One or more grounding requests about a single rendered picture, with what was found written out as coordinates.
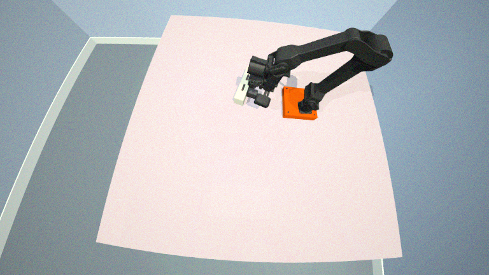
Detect black two-prong plug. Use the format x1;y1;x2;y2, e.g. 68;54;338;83
246;87;258;99

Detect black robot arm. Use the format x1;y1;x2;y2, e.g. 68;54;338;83
247;27;393;114

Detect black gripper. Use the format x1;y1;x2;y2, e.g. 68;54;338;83
254;77;278;108

